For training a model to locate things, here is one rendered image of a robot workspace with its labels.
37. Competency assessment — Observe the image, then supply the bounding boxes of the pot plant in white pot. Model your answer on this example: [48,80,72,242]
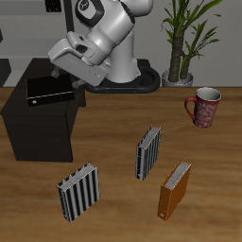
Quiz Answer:
[160,0,223,89]

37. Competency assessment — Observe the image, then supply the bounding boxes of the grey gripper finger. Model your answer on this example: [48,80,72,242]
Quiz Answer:
[50,67,61,78]
[71,78,85,90]

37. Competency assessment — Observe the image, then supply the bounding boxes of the orange book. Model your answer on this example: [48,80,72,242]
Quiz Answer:
[156,159,193,222]

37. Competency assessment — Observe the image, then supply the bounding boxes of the dark vertical post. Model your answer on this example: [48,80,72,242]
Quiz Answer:
[62,0,76,33]

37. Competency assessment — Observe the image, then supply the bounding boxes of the wide black white striped book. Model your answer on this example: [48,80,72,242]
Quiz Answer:
[56,162,101,224]

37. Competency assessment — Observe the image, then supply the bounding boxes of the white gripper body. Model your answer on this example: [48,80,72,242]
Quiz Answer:
[47,38,112,88]

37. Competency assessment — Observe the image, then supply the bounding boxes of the dark brown desk caddy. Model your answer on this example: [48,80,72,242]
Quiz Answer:
[0,57,87,164]

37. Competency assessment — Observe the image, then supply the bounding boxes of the black wall panel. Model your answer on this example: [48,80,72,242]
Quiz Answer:
[44,0,62,13]

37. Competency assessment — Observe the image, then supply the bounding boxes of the red patterned mug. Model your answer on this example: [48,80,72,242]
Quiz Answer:
[184,86,223,130]

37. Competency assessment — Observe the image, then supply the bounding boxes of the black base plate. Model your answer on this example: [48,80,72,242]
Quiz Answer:
[83,58,162,95]

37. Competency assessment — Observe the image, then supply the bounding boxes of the narrow black white striped book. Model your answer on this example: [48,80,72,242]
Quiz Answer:
[134,124,163,182]

